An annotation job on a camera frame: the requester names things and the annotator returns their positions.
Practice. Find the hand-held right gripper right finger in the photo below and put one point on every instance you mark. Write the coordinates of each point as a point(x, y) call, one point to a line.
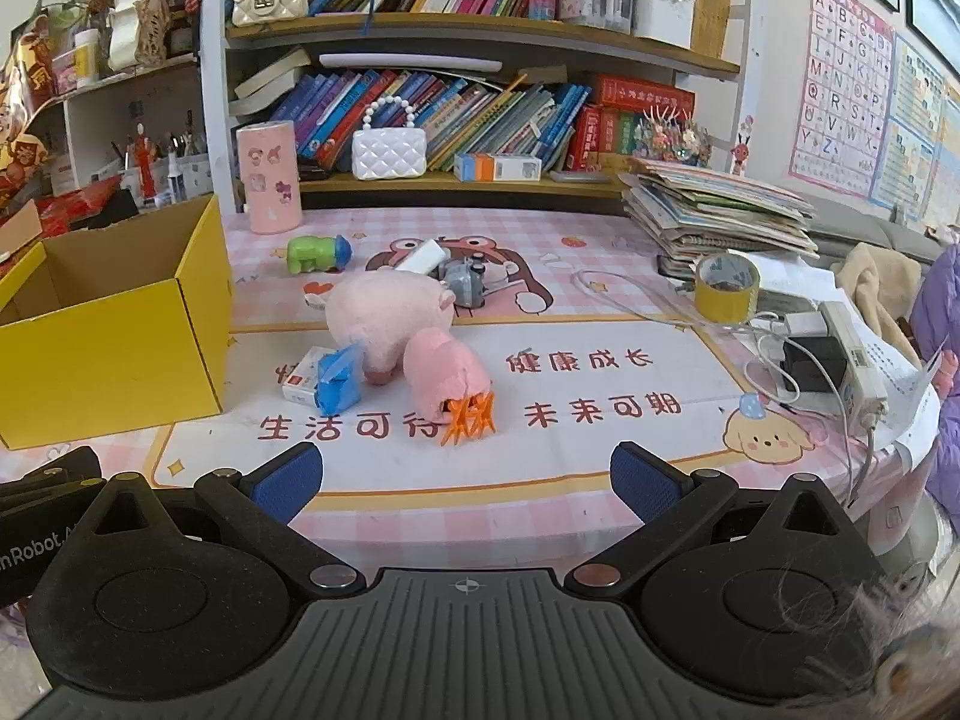
point(645, 477)

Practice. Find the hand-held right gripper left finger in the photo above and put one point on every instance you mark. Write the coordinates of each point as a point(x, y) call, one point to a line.
point(289, 478)

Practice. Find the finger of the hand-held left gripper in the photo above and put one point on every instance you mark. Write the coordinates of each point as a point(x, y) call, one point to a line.
point(52, 499)
point(60, 469)

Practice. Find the yellow cardboard box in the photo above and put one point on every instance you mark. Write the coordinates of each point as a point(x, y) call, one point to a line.
point(112, 360)

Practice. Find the pink plush pig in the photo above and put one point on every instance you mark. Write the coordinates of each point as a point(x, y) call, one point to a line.
point(382, 315)

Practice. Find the small pink plush toy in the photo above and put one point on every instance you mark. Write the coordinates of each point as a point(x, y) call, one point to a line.
point(442, 364)

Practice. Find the green toy with blue cap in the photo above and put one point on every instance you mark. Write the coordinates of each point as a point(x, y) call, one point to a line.
point(315, 253)

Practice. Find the white charger plug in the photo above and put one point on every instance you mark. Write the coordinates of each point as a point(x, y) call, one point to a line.
point(421, 256)

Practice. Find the grey toy truck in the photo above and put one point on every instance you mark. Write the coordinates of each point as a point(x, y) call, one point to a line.
point(465, 283)

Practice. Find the pink printed table mat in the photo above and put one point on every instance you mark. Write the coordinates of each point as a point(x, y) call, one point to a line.
point(637, 465)

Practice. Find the blue plastic packet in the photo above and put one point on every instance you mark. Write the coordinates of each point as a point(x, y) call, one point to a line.
point(339, 379)

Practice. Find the orange claw hair clip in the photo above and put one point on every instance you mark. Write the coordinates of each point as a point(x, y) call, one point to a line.
point(469, 420)

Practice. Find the yellow tape roll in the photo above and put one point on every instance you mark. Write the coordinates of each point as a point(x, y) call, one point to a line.
point(724, 304)

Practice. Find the black power adapter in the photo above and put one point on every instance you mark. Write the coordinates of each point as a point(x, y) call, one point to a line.
point(814, 364)

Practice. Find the small white plug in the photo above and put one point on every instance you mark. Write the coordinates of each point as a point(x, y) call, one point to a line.
point(804, 324)

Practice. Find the white power strip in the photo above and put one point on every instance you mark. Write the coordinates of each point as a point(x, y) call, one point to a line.
point(855, 364)

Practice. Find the brown cardboard piece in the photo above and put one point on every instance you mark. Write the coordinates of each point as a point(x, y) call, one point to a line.
point(19, 229)

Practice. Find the red gift packages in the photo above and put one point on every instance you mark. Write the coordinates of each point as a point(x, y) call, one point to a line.
point(79, 206)

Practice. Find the black cloth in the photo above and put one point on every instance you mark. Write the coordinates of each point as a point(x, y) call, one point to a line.
point(112, 206)

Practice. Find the printed paper sheets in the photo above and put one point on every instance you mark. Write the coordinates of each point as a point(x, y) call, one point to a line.
point(900, 375)

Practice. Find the stack of booklets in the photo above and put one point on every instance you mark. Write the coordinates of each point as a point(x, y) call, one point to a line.
point(720, 210)

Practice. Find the grey fur trim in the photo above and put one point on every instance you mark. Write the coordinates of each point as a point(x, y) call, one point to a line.
point(885, 637)

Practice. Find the beige cloth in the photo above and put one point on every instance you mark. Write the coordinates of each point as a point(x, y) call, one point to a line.
point(877, 292)

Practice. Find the pink cylindrical holder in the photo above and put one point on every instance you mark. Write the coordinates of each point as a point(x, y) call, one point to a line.
point(268, 176)

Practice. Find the red dress figurine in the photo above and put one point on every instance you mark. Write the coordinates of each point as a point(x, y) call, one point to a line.
point(144, 165)

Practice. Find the grey sofa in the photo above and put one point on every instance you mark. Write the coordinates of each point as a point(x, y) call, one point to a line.
point(862, 229)

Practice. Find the colourful beaded headdress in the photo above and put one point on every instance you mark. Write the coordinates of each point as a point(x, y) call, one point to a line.
point(675, 139)

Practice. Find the white quilted pearl handbag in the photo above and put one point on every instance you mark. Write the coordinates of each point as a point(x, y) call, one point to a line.
point(390, 150)

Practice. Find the orange and white carton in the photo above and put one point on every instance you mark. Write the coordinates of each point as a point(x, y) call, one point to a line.
point(496, 166)

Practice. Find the purple jacket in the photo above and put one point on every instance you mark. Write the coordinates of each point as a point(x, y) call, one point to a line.
point(941, 300)

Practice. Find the white shelf cabinet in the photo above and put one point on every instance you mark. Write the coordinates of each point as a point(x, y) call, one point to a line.
point(82, 112)

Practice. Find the red dictionary set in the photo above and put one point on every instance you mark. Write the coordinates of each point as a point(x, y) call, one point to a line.
point(637, 101)

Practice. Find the red festive decoration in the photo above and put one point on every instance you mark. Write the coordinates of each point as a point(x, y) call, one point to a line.
point(26, 90)

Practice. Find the pile of lying books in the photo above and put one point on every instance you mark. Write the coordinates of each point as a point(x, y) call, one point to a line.
point(270, 79)

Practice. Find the row of blue-spined books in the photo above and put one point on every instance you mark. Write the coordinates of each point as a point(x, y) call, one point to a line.
point(465, 116)

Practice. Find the white jar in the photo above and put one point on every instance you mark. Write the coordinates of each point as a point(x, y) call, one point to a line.
point(86, 56)

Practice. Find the white paper roll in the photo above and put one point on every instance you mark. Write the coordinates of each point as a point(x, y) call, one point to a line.
point(412, 60)

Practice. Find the white vase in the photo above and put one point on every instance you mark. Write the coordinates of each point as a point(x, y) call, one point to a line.
point(135, 26)

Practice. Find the white pen container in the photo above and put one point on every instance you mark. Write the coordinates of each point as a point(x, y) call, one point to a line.
point(664, 19)

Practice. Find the pink pen holder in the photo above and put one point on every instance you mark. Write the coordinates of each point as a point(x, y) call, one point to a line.
point(592, 4)

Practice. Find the wooden bookshelf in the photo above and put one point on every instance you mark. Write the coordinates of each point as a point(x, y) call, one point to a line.
point(487, 24)

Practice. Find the cartoon wall sticker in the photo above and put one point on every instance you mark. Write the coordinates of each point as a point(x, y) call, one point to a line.
point(742, 144)

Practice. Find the chart wall poster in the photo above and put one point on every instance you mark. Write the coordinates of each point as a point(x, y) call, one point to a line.
point(919, 135)

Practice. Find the alphabet wall poster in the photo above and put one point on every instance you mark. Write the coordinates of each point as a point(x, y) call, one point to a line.
point(844, 82)

